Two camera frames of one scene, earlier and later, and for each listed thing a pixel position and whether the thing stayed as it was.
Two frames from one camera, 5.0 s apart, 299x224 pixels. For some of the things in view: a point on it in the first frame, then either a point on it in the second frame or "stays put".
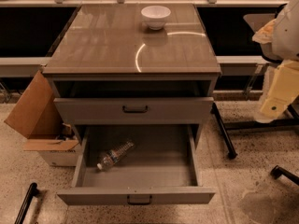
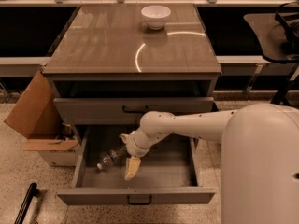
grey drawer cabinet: (110, 68) stays put
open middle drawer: (162, 168) stays put
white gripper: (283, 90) -> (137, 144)
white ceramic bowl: (155, 16) stays put
